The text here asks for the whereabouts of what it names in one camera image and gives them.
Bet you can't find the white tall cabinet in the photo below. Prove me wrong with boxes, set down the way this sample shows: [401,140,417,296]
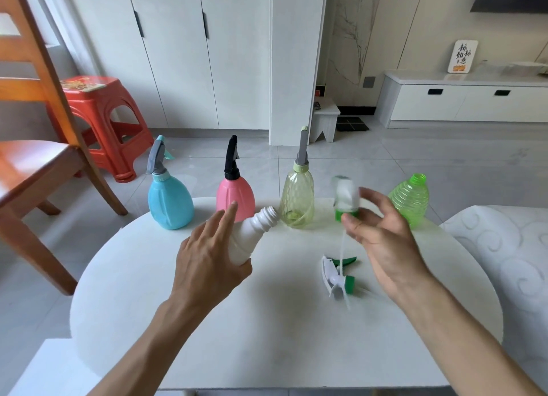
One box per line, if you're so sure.
[64,0,329,146]

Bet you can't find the clear yellow-green spray bottle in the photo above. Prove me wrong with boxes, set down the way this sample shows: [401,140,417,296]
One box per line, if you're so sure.
[279,125,316,229]

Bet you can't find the person's left hand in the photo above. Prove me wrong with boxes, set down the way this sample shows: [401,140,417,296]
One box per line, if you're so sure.
[169,201,254,320]

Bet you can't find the blue spray bottle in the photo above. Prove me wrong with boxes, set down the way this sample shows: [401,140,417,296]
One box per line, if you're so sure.
[146,135,195,230]

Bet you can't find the person's left forearm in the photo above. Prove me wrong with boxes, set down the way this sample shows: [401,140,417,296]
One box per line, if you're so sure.
[88,299,211,396]

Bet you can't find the pink spray bottle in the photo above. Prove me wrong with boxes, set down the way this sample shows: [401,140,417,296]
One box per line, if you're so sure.
[216,135,257,224]

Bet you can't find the plain white seat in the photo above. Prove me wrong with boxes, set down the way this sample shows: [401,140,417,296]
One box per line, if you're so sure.
[9,339,102,396]

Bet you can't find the white calligraphy sign plaque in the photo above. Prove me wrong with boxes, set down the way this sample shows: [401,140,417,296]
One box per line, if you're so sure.
[447,40,479,74]

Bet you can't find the white plastic bottle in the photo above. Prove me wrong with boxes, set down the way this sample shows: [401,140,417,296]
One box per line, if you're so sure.
[227,206,280,266]

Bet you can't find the white swirl-patterned seat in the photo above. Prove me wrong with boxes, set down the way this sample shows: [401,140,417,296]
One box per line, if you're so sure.
[440,205,548,393]

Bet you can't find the person's right hand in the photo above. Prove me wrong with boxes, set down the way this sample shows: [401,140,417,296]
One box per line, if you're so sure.
[342,187,434,301]

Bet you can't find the red plastic stool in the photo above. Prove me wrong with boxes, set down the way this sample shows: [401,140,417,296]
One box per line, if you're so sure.
[47,75,155,183]

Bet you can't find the small white step stool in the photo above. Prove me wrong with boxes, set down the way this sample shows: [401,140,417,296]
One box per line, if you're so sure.
[309,102,341,144]

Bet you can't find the white low drawer cabinet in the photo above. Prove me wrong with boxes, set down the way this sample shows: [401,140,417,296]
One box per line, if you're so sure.
[377,69,548,129]

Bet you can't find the green ribbed plastic bottle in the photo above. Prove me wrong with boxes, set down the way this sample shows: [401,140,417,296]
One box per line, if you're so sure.
[388,173,430,230]

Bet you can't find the person's right forearm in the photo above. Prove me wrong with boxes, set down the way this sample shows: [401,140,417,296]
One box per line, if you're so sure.
[392,276,546,396]

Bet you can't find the brown wooden chair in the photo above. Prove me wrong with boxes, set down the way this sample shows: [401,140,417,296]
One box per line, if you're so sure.
[0,0,129,296]

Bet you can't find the printed paper sheet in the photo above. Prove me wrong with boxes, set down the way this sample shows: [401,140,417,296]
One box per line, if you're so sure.
[60,77,108,93]

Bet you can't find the white green pump spray head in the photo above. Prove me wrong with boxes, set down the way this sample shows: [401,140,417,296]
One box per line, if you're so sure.
[332,175,363,311]

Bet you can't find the white green trigger spray head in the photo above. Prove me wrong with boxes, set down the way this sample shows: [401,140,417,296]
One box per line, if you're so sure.
[320,256,379,301]

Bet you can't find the black square floor mat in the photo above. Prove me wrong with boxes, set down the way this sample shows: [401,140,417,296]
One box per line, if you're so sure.
[336,116,370,133]

